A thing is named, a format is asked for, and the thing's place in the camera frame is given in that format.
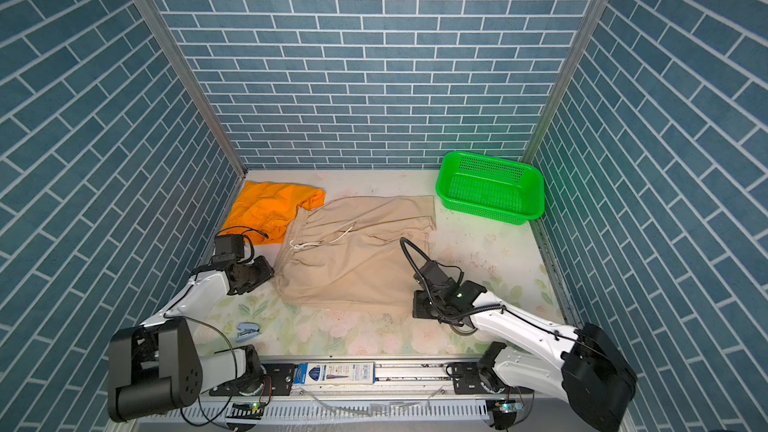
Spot white blue paper box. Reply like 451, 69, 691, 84
293, 361, 375, 386

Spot orange shorts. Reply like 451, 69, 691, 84
219, 181, 326, 246

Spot beige shorts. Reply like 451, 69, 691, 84
274, 196, 437, 315

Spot green plastic basket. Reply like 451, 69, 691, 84
436, 151, 545, 225

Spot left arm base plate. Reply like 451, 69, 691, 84
208, 363, 297, 397

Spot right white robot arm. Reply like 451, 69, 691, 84
414, 261, 637, 431

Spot white slotted cable duct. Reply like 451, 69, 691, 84
145, 399, 490, 425

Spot blue white small clip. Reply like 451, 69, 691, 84
236, 322, 261, 343

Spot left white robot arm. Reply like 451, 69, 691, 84
107, 233, 274, 422

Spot aluminium front rail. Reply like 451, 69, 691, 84
119, 357, 613, 403

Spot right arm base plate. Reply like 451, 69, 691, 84
444, 361, 535, 398

